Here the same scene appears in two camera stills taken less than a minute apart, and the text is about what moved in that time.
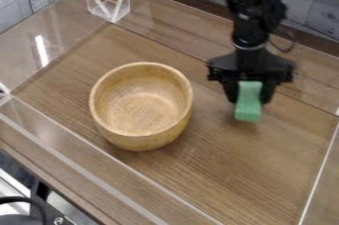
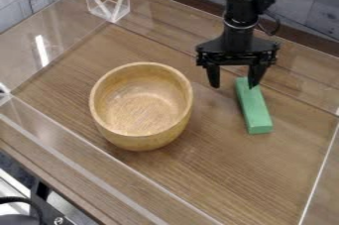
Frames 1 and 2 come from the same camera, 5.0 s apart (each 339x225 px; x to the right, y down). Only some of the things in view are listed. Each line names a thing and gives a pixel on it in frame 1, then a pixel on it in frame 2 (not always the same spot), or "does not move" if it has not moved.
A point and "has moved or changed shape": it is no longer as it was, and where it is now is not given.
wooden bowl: (140, 102) does not move
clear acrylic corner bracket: (109, 10) does not move
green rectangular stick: (248, 104) has moved or changed shape
